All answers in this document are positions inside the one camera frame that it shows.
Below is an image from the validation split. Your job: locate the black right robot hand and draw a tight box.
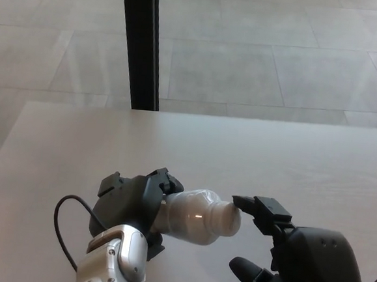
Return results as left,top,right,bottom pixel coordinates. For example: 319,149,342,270
225,193,370,282

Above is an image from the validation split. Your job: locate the clear plastic bottle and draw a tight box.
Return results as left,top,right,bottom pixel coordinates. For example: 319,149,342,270
150,184,235,248

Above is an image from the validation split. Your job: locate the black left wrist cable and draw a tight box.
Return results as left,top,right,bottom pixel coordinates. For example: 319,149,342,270
49,194,109,272

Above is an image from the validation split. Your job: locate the white bottle cap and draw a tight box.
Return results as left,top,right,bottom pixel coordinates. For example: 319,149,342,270
221,202,244,239

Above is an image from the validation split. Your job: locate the black window frame post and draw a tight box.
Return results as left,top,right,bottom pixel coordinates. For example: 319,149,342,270
111,0,168,112

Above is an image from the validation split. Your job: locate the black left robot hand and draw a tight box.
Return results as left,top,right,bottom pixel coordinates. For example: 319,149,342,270
87,162,186,265

